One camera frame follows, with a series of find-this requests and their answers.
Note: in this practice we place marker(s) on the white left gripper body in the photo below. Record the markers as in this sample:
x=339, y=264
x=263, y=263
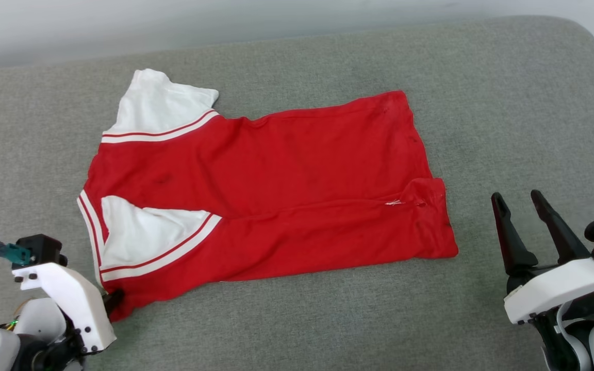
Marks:
x=75, y=299

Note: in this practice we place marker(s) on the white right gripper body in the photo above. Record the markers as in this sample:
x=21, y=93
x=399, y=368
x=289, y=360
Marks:
x=560, y=288

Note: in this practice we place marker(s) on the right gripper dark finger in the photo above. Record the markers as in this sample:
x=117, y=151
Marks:
x=512, y=242
x=562, y=234

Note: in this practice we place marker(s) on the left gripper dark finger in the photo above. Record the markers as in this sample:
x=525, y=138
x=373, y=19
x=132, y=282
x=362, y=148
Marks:
x=114, y=300

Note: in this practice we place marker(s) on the red and white jersey shirt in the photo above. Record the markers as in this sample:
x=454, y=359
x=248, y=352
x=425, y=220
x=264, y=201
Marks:
x=276, y=180

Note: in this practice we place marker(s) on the grey fabric sofa cushion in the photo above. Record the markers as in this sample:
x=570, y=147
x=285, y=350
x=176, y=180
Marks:
x=508, y=129

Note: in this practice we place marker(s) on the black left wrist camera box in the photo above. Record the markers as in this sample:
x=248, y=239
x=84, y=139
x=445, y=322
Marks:
x=44, y=249

